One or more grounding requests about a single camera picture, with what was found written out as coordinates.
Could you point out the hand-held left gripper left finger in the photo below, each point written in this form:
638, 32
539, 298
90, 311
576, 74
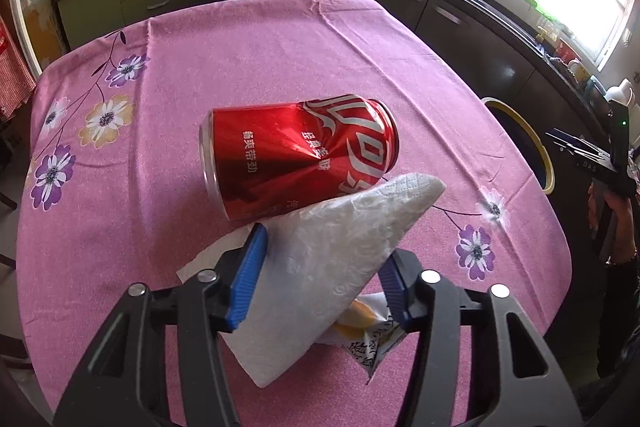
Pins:
247, 277

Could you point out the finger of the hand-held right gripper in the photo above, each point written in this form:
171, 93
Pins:
590, 161
580, 141

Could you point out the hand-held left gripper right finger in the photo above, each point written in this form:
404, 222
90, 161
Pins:
395, 287

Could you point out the white paper towel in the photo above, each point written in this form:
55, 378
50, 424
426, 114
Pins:
340, 247

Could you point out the person's right hand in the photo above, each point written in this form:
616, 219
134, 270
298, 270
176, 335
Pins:
630, 227

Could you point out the white rounded container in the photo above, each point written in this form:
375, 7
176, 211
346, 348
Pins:
619, 91

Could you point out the white printed snack wrapper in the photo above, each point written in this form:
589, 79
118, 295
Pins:
370, 347

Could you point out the red package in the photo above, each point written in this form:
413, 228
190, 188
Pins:
565, 51

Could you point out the crushed red soda can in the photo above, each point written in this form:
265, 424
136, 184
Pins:
280, 157

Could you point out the pink floral tablecloth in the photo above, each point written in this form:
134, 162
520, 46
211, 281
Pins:
250, 57

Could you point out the red checkered hanging cloth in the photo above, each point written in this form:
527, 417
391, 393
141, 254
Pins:
12, 72

